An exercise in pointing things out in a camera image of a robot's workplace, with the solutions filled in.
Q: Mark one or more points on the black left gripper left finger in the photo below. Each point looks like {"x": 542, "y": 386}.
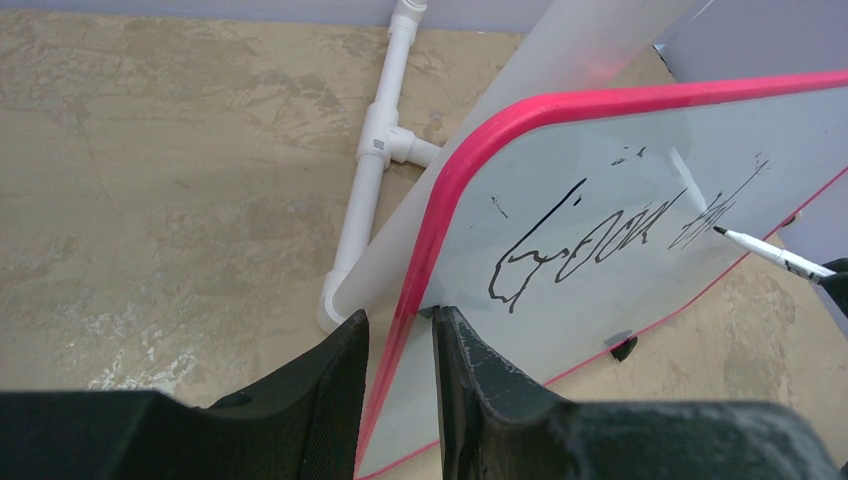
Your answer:
{"x": 299, "y": 422}

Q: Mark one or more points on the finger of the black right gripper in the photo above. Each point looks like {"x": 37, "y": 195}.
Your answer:
{"x": 836, "y": 285}

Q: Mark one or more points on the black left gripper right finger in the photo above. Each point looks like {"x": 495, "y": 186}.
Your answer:
{"x": 498, "y": 423}

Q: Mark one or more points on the black white marker pen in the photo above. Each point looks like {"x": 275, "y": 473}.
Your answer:
{"x": 795, "y": 264}

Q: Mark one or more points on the pink-framed whiteboard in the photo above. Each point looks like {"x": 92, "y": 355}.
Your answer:
{"x": 627, "y": 242}

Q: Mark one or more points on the black whiteboard foot left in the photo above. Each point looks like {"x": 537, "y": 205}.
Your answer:
{"x": 622, "y": 351}

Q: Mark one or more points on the white PVC pole middle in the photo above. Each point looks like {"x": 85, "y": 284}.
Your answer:
{"x": 381, "y": 141}

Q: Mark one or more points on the white pvc pole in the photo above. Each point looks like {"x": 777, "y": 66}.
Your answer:
{"x": 502, "y": 153}
{"x": 381, "y": 141}

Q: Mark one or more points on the white PVC pole left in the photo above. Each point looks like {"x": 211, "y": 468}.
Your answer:
{"x": 502, "y": 153}

